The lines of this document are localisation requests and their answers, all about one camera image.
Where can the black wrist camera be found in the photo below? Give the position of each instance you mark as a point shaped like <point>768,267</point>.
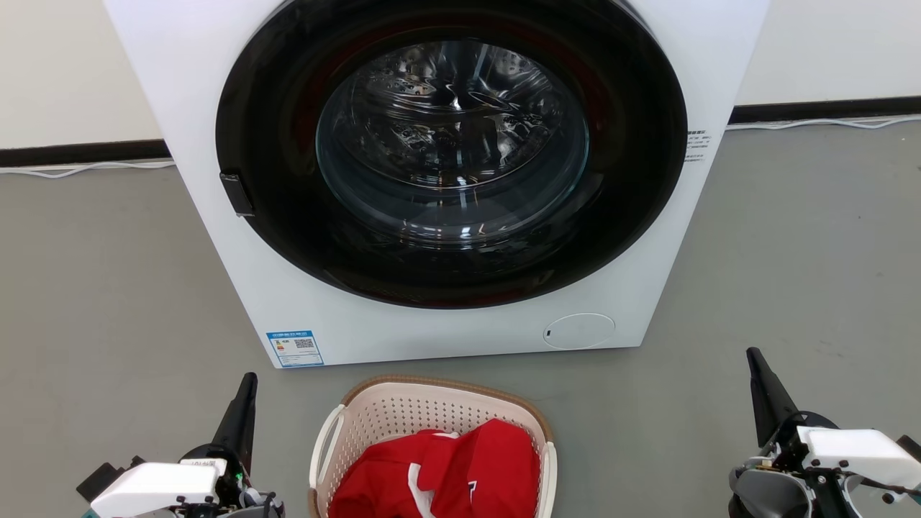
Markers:
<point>910,446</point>
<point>101,478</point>

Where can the white front-load washing machine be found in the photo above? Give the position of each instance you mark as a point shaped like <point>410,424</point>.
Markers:
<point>432,338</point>

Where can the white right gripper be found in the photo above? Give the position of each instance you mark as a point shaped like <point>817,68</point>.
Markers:
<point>856,453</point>

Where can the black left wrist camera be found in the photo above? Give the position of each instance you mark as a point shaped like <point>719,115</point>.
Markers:
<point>101,478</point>

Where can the blue energy label sticker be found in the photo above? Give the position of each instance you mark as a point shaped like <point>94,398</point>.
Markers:
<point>295,349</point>

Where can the round white filter cover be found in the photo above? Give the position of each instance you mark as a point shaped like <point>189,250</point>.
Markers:
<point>579,332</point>

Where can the round black washer door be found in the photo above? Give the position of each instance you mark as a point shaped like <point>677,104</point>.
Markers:
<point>273,216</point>

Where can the steel washer drum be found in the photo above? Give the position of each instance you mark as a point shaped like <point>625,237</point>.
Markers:
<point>453,137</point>

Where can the small white text sticker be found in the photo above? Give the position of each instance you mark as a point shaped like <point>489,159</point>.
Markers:
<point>698,146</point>

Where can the cream perforated laundry basket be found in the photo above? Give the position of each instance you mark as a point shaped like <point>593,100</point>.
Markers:
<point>424,406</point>

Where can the red and white garment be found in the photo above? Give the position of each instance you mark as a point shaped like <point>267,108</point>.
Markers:
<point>460,475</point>

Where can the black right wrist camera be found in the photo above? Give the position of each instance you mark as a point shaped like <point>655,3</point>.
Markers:
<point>910,446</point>

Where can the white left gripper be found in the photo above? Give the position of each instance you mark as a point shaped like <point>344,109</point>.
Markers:
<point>158,485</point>

